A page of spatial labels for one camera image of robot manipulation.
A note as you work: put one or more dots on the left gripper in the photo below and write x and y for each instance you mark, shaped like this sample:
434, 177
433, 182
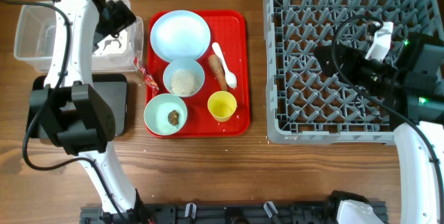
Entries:
123, 19

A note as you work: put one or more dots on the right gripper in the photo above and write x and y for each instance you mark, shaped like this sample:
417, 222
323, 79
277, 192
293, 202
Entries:
350, 57

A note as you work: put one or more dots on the white napkin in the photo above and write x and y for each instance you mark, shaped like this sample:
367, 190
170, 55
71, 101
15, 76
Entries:
112, 45

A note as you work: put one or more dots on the large white plate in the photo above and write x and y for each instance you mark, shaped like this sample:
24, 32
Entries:
180, 34

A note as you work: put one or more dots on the red snack wrapper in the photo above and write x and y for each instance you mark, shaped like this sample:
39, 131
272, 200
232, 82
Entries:
148, 79

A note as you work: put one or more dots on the light blue rice bowl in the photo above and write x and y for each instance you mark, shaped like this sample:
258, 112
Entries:
182, 64

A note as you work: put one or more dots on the mint green bowl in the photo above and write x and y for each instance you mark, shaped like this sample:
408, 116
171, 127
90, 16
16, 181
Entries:
157, 111

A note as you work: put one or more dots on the brown food scrap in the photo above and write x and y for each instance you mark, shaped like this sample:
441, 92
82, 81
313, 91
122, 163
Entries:
173, 117

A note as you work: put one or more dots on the yellow plastic cup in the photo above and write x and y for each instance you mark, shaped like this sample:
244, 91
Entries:
222, 105

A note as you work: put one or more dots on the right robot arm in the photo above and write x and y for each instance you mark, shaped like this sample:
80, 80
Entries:
416, 114

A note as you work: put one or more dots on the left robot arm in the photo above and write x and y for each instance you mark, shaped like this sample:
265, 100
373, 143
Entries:
73, 114

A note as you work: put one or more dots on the grey dishwasher rack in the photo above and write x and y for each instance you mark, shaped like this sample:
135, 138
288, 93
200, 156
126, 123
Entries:
303, 105

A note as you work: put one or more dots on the black plastic tray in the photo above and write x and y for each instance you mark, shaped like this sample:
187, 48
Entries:
113, 89

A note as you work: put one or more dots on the clear plastic bin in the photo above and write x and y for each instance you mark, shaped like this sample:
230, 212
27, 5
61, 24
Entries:
35, 38

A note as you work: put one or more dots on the white plastic spoon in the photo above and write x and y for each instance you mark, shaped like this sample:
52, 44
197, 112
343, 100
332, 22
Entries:
230, 78

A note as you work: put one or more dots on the red serving tray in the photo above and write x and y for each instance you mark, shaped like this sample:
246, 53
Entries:
228, 28

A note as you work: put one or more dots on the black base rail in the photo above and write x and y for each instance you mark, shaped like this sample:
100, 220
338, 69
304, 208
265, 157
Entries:
303, 212

